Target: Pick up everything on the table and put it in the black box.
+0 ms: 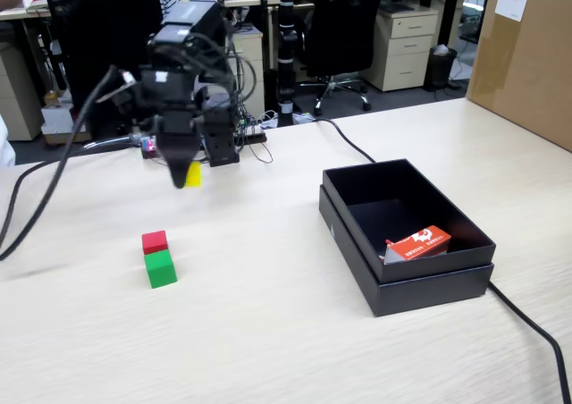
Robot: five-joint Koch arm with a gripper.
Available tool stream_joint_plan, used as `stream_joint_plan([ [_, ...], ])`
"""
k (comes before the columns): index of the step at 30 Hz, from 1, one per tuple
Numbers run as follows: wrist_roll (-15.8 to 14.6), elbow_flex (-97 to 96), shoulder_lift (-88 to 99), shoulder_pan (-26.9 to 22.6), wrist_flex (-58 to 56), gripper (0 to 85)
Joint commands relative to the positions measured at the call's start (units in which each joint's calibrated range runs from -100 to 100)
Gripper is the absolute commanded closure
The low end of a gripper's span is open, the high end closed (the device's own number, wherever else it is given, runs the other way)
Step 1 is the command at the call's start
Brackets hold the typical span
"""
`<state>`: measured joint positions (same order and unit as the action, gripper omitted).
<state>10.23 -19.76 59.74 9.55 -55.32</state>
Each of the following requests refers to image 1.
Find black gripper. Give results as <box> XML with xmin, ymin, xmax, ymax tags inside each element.
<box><xmin>137</xmin><ymin>66</ymin><xmax>200</xmax><ymax>190</ymax></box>

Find yellow wooden cube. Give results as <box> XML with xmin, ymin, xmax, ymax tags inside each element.
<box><xmin>184</xmin><ymin>161</ymin><xmax>204</xmax><ymax>189</ymax></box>

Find red wooden cube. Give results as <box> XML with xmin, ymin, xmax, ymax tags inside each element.
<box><xmin>141</xmin><ymin>230</ymin><xmax>169</xmax><ymax>256</ymax></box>

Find green wooden cube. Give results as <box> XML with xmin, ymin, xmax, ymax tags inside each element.
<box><xmin>143</xmin><ymin>248</ymin><xmax>179</xmax><ymax>290</ymax></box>

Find black box lid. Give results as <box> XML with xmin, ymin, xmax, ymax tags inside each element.
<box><xmin>317</xmin><ymin>184</ymin><xmax>495</xmax><ymax>318</ymax></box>

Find black cardboard box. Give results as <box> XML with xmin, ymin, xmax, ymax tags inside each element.
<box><xmin>322</xmin><ymin>157</ymin><xmax>498</xmax><ymax>285</ymax></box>

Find large brown cardboard box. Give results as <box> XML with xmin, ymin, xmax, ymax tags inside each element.
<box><xmin>465</xmin><ymin>0</ymin><xmax>572</xmax><ymax>153</ymax></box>

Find circuit board red LED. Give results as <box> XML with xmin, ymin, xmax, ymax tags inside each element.
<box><xmin>139</xmin><ymin>135</ymin><xmax>163</xmax><ymax>160</ymax></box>

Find stacked white boxes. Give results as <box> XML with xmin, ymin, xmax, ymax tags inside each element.
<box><xmin>39</xmin><ymin>88</ymin><xmax>94</xmax><ymax>147</ymax></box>

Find black high-back office chair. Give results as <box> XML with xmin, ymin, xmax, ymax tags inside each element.
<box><xmin>42</xmin><ymin>0</ymin><xmax>165</xmax><ymax>124</ymax></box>

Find black pole white bands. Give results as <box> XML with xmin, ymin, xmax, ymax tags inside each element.
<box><xmin>273</xmin><ymin>0</ymin><xmax>299</xmax><ymax>127</ymax></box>

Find beige low cabinet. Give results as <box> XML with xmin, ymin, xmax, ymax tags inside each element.
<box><xmin>0</xmin><ymin>40</ymin><xmax>45</xmax><ymax>142</ymax></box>

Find white garment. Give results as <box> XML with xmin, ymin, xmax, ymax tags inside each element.
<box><xmin>0</xmin><ymin>114</ymin><xmax>17</xmax><ymax>168</ymax></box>

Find black mesh office chair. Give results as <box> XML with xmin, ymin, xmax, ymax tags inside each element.
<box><xmin>305</xmin><ymin>0</ymin><xmax>386</xmax><ymax>117</ymax></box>

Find beige office desk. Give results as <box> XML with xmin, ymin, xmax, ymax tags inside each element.
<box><xmin>0</xmin><ymin>0</ymin><xmax>282</xmax><ymax>21</ymax></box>

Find orange paper carton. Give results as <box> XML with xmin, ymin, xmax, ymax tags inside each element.
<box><xmin>383</xmin><ymin>224</ymin><xmax>452</xmax><ymax>265</ymax></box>

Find black trash bin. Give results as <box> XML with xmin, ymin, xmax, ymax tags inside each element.
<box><xmin>423</xmin><ymin>45</ymin><xmax>459</xmax><ymax>90</ymax></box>

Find grey sleeved cable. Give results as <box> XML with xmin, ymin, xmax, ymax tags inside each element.
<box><xmin>79</xmin><ymin>131</ymin><xmax>145</xmax><ymax>156</ymax></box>

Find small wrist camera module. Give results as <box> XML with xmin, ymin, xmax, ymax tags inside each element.
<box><xmin>106</xmin><ymin>66</ymin><xmax>143</xmax><ymax>110</ymax></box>

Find thin black robot wires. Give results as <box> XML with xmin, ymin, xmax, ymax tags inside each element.
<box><xmin>191</xmin><ymin>30</ymin><xmax>276</xmax><ymax>164</ymax></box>

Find thick black camera cable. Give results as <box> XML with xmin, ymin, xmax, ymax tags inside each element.
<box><xmin>0</xmin><ymin>63</ymin><xmax>131</xmax><ymax>262</ymax></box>

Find beige drawer pedestal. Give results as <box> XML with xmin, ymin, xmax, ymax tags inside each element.
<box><xmin>358</xmin><ymin>7</ymin><xmax>442</xmax><ymax>94</ymax></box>
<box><xmin>223</xmin><ymin>24</ymin><xmax>266</xmax><ymax>119</ymax></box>

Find black power cable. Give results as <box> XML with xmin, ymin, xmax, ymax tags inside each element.
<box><xmin>311</xmin><ymin>116</ymin><xmax>572</xmax><ymax>404</ymax></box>

